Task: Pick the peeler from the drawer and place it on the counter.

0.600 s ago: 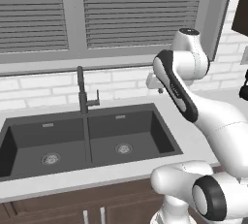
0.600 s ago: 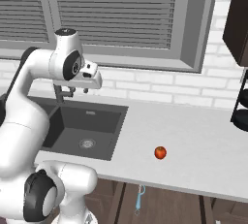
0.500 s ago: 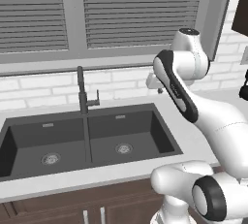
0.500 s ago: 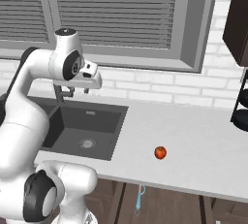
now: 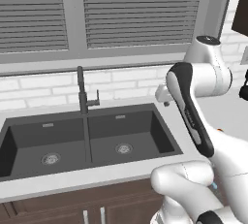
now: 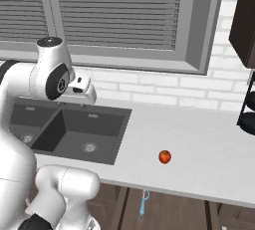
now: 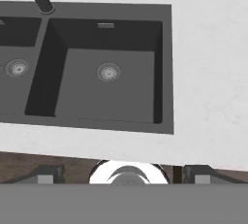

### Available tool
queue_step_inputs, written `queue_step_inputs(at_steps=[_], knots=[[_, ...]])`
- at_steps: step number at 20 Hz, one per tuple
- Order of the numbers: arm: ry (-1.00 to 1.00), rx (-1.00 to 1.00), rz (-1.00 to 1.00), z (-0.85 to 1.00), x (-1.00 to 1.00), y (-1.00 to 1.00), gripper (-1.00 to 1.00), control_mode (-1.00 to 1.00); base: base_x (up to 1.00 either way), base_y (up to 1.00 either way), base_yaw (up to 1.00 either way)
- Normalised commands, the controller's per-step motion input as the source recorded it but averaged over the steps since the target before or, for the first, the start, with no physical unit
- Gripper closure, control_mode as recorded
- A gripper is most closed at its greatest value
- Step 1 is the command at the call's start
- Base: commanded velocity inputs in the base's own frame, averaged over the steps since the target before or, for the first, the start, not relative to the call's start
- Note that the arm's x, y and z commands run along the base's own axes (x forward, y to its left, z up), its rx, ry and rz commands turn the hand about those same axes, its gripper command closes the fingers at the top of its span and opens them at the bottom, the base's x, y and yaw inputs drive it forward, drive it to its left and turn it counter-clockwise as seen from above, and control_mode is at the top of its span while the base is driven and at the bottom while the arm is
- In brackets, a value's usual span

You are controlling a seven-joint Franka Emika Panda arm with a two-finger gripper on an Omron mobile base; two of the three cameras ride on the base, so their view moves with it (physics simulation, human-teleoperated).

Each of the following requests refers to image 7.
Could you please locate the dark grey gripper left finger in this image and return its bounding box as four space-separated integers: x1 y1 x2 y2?
9 164 66 185

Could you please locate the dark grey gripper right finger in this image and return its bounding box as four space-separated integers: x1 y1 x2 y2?
182 164 248 185

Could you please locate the brown wooden cupboard front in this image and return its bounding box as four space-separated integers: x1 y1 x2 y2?
180 165 248 184
0 150 174 185

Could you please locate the white and black round object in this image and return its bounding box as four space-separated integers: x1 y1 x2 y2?
88 159 171 185

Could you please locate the dark grey double sink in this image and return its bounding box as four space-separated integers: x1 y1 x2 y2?
0 0 175 136

